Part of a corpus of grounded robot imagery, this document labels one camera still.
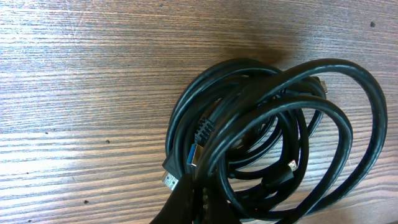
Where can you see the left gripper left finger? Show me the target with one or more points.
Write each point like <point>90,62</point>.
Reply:
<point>178,209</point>

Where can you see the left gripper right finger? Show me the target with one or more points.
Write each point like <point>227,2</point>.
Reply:
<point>215,208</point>

